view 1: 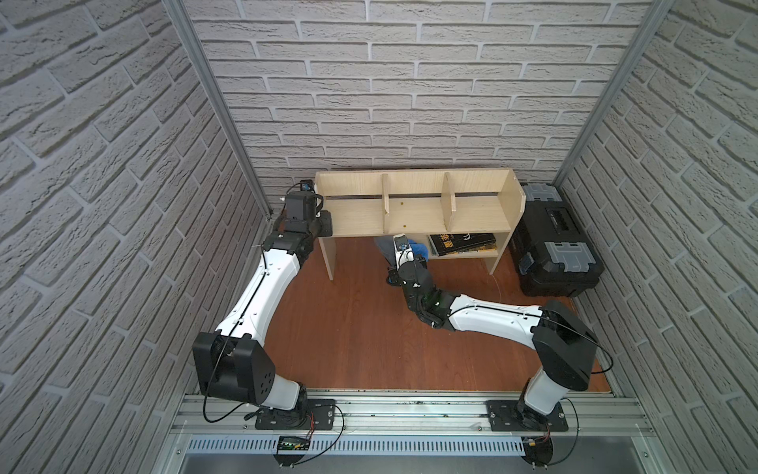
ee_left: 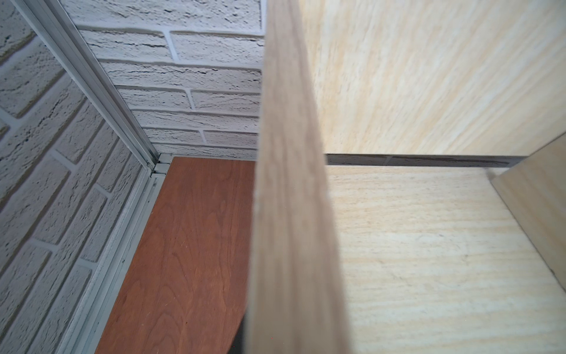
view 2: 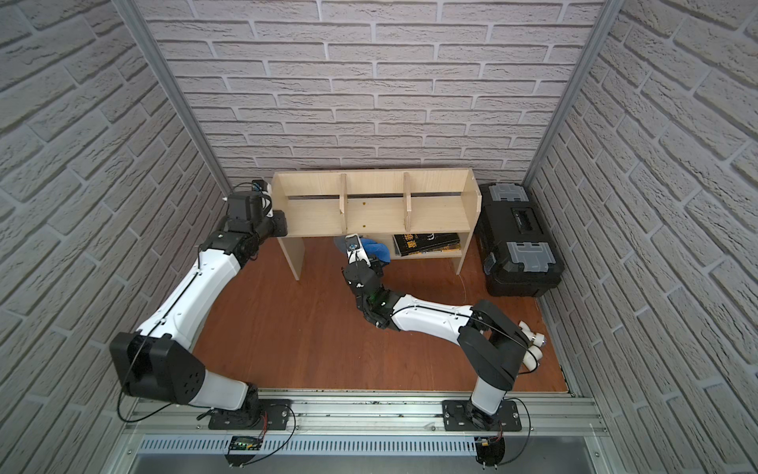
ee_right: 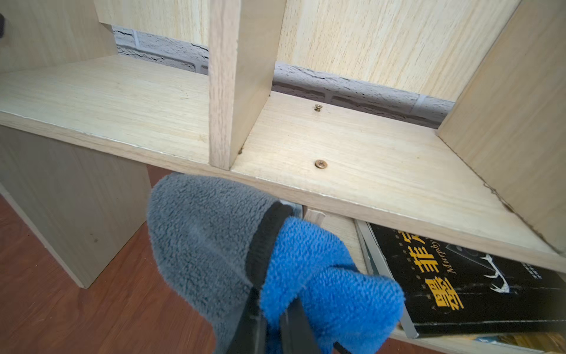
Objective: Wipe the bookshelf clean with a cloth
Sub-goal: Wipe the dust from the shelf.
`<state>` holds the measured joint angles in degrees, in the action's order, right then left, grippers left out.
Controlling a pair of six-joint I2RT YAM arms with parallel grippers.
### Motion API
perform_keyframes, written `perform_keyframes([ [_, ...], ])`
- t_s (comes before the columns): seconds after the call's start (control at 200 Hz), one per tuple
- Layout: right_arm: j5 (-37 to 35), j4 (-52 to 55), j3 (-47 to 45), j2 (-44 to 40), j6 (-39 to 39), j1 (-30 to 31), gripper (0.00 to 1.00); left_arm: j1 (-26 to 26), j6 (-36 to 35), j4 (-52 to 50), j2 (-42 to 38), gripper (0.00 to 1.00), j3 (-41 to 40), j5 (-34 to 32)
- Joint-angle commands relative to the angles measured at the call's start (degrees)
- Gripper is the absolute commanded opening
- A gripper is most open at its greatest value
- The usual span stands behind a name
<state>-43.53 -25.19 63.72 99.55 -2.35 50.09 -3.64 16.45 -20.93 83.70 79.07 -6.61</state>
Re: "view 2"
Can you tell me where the blue and grey cleaning cloth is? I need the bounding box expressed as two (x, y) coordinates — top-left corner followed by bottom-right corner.
(333, 236), (391, 265)

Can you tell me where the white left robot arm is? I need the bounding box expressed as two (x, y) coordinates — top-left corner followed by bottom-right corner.
(110, 180), (287, 412)

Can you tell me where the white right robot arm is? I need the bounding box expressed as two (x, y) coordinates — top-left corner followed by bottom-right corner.
(343, 261), (544, 419)

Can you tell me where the light wooden bookshelf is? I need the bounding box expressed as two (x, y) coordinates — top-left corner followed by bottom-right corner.
(272, 168), (483, 280)

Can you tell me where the black book with yellow title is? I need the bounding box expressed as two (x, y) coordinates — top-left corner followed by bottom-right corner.
(393, 233), (461, 257)

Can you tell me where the black toolbox with grey latches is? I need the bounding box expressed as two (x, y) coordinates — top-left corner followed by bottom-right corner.
(475, 183), (565, 298)

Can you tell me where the white pipe fitting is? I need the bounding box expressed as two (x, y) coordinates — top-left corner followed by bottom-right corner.
(519, 321), (547, 373)

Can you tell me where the left small circuit board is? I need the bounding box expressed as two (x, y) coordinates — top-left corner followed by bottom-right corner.
(225, 436), (264, 467)

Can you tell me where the small circuit board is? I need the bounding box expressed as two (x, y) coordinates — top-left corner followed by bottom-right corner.
(475, 436), (505, 470)
(225, 436), (264, 467)

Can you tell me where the right small circuit board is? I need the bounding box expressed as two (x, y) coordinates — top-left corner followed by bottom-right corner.
(475, 436), (505, 470)

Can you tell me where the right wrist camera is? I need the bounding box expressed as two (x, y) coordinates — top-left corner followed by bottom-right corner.
(345, 234), (370, 265)

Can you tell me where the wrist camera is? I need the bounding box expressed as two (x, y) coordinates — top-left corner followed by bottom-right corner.
(345, 234), (370, 265)
(251, 180), (272, 207)

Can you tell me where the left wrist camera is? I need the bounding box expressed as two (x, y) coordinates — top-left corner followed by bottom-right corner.
(251, 180), (272, 207)

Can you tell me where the aluminium mounting rail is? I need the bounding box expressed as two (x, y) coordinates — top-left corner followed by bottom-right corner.
(120, 389), (610, 440)

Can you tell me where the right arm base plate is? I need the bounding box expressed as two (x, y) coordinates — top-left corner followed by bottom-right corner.
(441, 399), (522, 433)

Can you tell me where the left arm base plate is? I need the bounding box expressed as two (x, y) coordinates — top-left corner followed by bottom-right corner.
(208, 398), (292, 431)

